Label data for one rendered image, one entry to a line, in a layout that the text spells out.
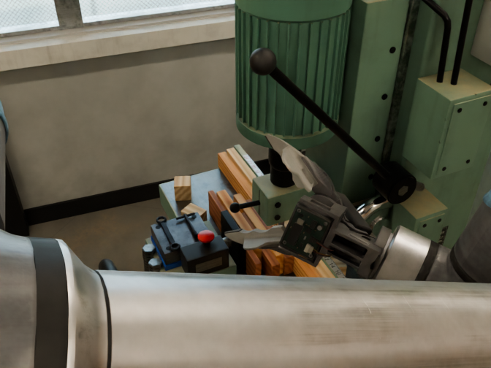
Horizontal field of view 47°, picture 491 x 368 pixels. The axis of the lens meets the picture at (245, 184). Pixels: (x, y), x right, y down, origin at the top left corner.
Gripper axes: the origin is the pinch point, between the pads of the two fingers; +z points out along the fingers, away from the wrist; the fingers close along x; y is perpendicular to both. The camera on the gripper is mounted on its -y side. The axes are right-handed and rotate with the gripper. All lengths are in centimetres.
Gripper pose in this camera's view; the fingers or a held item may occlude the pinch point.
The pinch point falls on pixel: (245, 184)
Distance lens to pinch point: 77.4
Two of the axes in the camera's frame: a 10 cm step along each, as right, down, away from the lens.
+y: -3.1, 1.5, -9.4
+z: -8.7, -4.3, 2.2
